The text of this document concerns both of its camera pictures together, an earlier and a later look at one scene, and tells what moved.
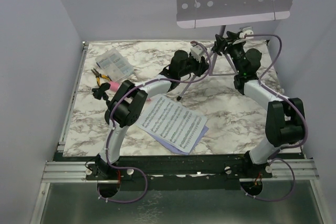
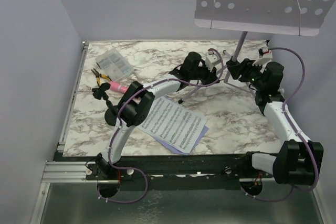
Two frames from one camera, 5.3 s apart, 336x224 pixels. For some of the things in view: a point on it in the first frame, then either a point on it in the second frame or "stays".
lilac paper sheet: (205, 128) stays
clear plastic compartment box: (114, 64) stays
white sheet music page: (171, 121) stays
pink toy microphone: (114, 86) stays
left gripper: (201, 67) -> (209, 77)
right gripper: (228, 44) -> (241, 68)
